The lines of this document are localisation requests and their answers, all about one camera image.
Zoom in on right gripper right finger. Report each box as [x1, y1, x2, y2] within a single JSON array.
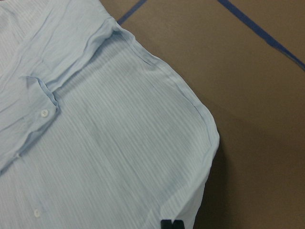
[[173, 219, 184, 229]]

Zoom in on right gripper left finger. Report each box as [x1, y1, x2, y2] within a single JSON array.
[[160, 219, 173, 229]]

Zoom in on light blue striped shirt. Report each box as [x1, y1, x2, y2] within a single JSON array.
[[0, 0, 219, 229]]

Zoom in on blue tape grid lines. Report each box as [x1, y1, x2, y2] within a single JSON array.
[[117, 0, 305, 71]]

